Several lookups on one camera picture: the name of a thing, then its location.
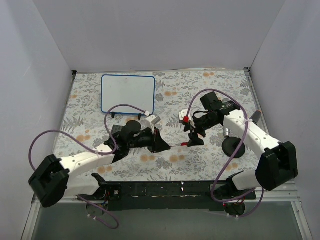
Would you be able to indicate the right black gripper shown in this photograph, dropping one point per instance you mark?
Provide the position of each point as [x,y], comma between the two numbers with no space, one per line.
[191,133]

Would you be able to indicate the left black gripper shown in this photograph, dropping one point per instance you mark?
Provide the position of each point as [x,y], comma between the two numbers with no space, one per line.
[155,140]

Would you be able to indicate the red capped whiteboard marker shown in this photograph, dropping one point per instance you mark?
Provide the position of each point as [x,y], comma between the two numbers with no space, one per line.
[179,145]

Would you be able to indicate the blue framed whiteboard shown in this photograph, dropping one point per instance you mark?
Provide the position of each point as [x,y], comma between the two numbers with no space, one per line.
[134,90]

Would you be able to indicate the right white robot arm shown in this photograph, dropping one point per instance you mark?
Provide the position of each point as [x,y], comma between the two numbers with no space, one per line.
[277,160]

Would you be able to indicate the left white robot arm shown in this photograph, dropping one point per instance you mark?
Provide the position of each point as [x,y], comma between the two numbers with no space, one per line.
[56,178]

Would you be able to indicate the silver metal cylinder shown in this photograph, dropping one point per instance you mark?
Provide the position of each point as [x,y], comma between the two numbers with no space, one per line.
[226,132]

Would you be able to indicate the black round stand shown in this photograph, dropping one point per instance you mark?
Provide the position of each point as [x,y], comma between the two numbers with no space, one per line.
[229,146]

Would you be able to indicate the grey studded baseplate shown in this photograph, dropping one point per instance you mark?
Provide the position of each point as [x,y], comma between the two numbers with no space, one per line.
[117,130]

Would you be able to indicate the floral tablecloth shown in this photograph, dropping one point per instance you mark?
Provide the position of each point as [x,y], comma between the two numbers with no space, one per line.
[84,125]

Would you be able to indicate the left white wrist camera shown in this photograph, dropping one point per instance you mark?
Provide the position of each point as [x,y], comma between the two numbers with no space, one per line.
[150,121]

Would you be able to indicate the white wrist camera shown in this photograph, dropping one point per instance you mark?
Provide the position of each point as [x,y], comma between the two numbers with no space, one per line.
[185,118]
[150,121]

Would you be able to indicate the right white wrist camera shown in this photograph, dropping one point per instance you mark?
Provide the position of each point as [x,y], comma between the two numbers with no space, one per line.
[185,118]

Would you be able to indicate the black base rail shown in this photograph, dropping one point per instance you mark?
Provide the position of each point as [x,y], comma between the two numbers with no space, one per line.
[162,195]

